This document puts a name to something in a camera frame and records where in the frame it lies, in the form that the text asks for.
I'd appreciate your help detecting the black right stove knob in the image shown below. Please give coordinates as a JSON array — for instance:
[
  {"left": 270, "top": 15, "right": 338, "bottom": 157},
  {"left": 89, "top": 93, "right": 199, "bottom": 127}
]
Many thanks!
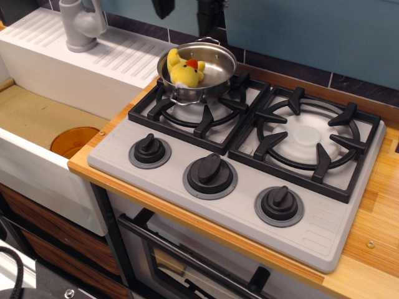
[{"left": 254, "top": 186, "right": 305, "bottom": 228}]

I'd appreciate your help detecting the black braided cable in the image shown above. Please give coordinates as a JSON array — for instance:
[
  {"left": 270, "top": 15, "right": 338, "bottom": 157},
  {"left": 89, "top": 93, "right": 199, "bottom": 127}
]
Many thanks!
[{"left": 0, "top": 245, "right": 25, "bottom": 299}]

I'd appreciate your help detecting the stainless steel pan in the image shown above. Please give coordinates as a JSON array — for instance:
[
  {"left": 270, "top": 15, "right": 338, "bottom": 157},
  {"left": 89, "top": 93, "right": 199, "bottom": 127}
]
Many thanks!
[{"left": 157, "top": 39, "right": 238, "bottom": 106}]

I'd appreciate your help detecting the yellow stuffed duck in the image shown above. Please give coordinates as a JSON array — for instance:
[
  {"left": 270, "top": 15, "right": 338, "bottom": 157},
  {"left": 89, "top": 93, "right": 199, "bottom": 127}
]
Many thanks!
[{"left": 166, "top": 48, "right": 205, "bottom": 88}]

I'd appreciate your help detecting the black stove knob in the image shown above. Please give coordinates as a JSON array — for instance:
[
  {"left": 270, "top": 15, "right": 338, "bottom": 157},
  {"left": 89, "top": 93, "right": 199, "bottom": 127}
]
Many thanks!
[
  {"left": 128, "top": 133, "right": 172, "bottom": 169},
  {"left": 254, "top": 186, "right": 305, "bottom": 228},
  {"left": 183, "top": 153, "right": 238, "bottom": 201}
]

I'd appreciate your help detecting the oven door with black handle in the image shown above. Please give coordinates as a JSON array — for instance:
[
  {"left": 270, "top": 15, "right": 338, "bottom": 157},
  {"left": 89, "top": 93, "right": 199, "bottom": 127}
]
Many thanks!
[{"left": 117, "top": 207, "right": 281, "bottom": 299}]

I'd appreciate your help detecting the black right burner grate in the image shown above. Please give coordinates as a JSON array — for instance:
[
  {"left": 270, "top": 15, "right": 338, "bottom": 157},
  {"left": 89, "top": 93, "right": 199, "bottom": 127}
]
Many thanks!
[{"left": 228, "top": 86, "right": 385, "bottom": 204}]

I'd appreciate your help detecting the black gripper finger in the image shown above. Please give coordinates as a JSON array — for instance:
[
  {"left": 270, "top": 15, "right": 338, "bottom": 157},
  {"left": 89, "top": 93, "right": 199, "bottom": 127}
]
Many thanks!
[
  {"left": 152, "top": 0, "right": 175, "bottom": 19},
  {"left": 196, "top": 0, "right": 225, "bottom": 36}
]

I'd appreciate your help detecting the black middle stove knob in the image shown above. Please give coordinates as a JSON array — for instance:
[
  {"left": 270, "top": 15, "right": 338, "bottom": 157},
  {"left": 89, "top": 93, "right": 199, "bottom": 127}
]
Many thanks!
[{"left": 183, "top": 153, "right": 238, "bottom": 201}]

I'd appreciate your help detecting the wooden drawer cabinet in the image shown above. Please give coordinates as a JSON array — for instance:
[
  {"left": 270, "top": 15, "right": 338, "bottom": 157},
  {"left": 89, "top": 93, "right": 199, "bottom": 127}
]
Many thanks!
[{"left": 1, "top": 185, "right": 132, "bottom": 298}]

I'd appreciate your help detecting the grey toy faucet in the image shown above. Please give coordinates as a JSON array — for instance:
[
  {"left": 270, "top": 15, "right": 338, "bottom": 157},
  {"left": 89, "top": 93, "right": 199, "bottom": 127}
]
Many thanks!
[{"left": 59, "top": 0, "right": 107, "bottom": 53}]

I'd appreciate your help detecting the black left stove knob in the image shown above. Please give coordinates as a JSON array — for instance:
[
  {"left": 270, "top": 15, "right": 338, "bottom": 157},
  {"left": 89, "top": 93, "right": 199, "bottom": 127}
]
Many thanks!
[{"left": 128, "top": 133, "right": 172, "bottom": 169}]

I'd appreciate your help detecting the black burner grate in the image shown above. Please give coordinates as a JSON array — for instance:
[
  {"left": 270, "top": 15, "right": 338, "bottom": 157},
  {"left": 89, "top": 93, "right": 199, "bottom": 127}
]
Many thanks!
[
  {"left": 128, "top": 72, "right": 271, "bottom": 155},
  {"left": 228, "top": 86, "right": 385, "bottom": 204}
]

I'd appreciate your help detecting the grey toy stove top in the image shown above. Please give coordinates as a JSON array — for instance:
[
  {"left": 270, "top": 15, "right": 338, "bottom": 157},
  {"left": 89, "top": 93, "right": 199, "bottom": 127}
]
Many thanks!
[{"left": 86, "top": 58, "right": 387, "bottom": 274}]

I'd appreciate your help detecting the white toy sink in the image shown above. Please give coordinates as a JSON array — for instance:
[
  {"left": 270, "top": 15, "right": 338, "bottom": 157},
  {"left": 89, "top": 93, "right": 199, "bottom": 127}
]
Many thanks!
[{"left": 1, "top": 8, "right": 171, "bottom": 236}]

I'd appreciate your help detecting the black left burner grate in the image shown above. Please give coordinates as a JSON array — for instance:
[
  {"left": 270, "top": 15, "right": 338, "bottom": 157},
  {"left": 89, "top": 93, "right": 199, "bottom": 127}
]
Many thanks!
[{"left": 128, "top": 72, "right": 271, "bottom": 155}]

